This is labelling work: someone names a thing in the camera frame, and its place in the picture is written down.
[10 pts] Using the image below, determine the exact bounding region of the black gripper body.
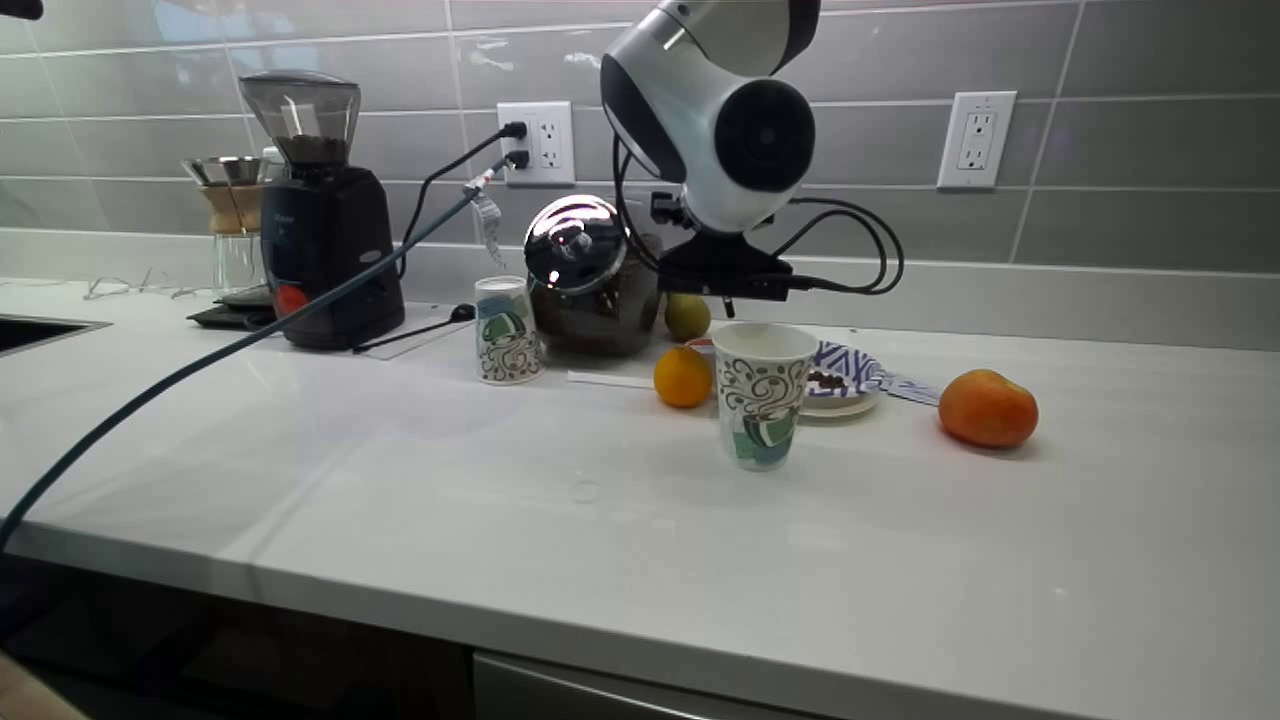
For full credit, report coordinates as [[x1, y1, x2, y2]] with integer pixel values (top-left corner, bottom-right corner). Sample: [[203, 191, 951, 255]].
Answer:
[[660, 230, 792, 299]]

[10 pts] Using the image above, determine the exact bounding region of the green pear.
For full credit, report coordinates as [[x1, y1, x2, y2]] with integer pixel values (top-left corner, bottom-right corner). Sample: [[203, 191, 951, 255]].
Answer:
[[664, 292, 714, 339]]

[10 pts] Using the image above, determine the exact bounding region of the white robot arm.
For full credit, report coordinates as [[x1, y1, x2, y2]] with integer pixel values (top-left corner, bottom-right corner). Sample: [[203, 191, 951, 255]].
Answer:
[[600, 0, 820, 299]]

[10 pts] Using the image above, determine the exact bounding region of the small orange near pear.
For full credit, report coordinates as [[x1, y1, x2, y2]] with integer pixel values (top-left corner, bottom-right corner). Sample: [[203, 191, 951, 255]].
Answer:
[[653, 347, 717, 412]]

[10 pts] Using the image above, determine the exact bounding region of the far patterned paper cup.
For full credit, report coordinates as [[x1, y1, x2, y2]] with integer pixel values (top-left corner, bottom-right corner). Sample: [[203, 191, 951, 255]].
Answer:
[[714, 318, 820, 468]]

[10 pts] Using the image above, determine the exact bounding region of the patterned paper cup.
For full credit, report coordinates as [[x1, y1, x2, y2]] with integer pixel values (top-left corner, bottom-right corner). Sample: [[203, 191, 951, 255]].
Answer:
[[714, 318, 820, 468], [477, 274, 543, 378]]

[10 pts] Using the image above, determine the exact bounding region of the blue patterned plate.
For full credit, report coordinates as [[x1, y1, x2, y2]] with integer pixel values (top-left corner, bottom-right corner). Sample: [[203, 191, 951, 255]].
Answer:
[[802, 339, 939, 420]]

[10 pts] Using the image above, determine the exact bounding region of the near patterned paper cup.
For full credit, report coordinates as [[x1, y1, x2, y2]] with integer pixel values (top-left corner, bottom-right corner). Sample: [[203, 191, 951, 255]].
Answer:
[[477, 274, 543, 378]]

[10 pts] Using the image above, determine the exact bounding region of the large orange far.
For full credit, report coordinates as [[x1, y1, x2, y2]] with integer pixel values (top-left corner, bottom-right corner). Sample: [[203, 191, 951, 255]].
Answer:
[[938, 367, 1042, 452]]

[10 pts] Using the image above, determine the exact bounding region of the black coffee grinder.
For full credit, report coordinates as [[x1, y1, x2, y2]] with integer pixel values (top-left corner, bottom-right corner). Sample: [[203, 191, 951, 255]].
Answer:
[[241, 71, 404, 352]]

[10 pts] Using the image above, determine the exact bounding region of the glass pour-over carafe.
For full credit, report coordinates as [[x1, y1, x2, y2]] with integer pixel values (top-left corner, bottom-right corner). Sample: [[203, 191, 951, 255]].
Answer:
[[188, 151, 270, 308]]

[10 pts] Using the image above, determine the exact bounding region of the black sink basin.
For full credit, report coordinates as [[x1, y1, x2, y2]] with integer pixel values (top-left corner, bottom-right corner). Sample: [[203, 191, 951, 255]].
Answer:
[[0, 317, 108, 352]]

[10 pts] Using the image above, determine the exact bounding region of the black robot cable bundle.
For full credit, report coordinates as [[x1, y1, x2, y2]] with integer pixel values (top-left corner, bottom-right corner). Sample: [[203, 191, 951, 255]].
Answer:
[[608, 130, 914, 299]]

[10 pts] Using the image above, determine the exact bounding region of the white wall outlet left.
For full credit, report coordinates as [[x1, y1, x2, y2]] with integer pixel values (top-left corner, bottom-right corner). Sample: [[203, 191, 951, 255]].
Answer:
[[496, 99, 578, 184]]

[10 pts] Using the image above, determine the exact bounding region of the white wall outlet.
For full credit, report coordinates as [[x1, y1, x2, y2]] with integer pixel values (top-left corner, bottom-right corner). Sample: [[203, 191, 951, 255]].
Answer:
[[496, 99, 578, 184], [938, 86, 1016, 191]]

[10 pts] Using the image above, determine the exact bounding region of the white wall outlet right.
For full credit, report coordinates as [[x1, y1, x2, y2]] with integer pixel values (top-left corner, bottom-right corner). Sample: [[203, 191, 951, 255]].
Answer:
[[938, 86, 1016, 191]]

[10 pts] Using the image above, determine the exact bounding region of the blue cable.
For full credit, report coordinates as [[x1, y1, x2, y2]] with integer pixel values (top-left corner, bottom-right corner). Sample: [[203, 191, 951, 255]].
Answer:
[[0, 148, 535, 552]]

